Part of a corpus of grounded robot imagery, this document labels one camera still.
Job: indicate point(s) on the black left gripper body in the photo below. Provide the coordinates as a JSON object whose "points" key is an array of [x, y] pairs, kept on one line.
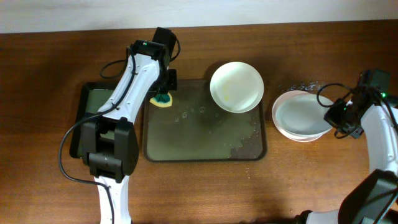
{"points": [[167, 82]]}

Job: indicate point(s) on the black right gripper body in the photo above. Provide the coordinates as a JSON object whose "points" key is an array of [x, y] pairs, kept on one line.
{"points": [[338, 116]]}

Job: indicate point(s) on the green and yellow sponge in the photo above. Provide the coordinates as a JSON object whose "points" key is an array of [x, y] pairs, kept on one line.
{"points": [[162, 100]]}

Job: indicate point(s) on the pale green plate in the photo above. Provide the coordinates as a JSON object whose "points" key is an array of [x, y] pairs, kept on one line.
{"points": [[302, 115]]}

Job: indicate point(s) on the pink plate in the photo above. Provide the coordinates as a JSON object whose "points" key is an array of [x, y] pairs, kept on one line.
{"points": [[285, 133]]}

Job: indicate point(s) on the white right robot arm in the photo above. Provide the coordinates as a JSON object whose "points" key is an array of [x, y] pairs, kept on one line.
{"points": [[372, 199]]}

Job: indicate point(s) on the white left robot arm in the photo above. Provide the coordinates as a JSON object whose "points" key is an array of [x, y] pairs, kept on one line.
{"points": [[109, 143]]}

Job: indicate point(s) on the large dark serving tray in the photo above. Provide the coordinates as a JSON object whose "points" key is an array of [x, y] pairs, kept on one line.
{"points": [[195, 129]]}

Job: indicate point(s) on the small black sponge tray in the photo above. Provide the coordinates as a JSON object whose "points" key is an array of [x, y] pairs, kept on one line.
{"points": [[93, 95]]}

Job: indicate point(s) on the cream plate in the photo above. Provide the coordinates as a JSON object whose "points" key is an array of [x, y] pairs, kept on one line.
{"points": [[236, 87]]}

